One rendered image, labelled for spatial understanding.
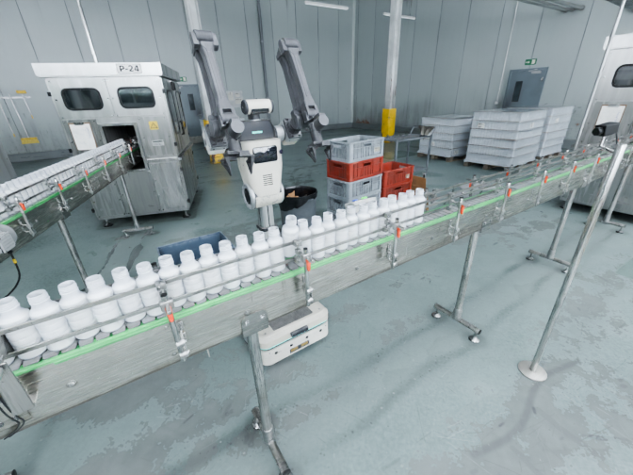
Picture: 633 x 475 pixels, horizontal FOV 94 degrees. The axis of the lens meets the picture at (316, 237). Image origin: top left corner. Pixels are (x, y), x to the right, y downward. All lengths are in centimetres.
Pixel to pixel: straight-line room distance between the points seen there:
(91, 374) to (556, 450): 199
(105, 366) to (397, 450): 136
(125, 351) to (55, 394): 18
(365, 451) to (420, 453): 27
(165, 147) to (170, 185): 51
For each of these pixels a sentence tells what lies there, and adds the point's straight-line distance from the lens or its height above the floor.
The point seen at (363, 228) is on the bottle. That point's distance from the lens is 128.
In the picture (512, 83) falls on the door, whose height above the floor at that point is 173.
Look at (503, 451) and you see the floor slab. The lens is 199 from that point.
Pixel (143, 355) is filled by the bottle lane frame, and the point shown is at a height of 90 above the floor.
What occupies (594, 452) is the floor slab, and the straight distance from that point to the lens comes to 220.
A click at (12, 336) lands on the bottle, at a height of 108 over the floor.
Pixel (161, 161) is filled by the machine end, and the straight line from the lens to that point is 460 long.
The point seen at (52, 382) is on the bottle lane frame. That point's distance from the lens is 110.
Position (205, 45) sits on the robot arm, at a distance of 162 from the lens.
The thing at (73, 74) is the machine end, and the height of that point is 188.
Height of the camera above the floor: 158
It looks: 26 degrees down
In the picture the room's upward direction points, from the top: 2 degrees counter-clockwise
